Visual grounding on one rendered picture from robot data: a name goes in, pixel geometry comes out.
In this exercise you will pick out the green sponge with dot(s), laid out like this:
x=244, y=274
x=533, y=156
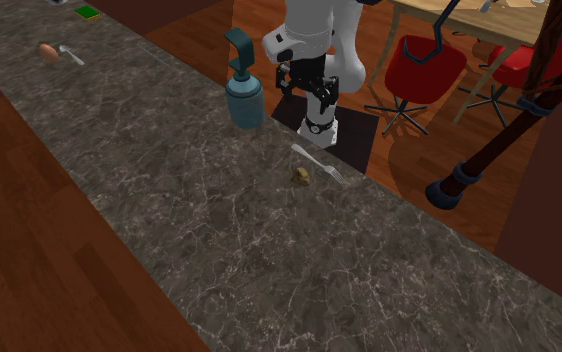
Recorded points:
x=87, y=12

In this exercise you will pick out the brown egg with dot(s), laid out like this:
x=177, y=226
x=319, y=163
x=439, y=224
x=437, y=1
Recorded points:
x=48, y=52

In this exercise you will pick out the silver spoon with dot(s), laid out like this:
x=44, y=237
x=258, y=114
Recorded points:
x=72, y=56

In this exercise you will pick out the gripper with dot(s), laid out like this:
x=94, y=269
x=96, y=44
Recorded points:
x=308, y=70

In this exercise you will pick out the small brown lump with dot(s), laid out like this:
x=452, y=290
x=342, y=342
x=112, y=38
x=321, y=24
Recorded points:
x=302, y=176

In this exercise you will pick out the red swivel chair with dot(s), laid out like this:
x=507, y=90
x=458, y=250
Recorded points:
x=422, y=73
x=515, y=68

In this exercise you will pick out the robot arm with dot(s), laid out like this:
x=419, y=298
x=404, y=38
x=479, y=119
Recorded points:
x=310, y=19

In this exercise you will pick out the dark robot stand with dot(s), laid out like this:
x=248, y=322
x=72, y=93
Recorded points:
x=354, y=136

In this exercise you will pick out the silver fork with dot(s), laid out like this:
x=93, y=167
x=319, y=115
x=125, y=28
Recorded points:
x=316, y=162

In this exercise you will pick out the dark brown stand, blue bands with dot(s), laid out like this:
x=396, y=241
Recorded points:
x=500, y=141

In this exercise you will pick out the teal soap dispenser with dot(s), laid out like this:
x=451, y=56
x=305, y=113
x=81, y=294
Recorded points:
x=244, y=100

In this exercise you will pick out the wooden dining table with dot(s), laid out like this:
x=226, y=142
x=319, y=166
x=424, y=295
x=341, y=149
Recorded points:
x=495, y=22

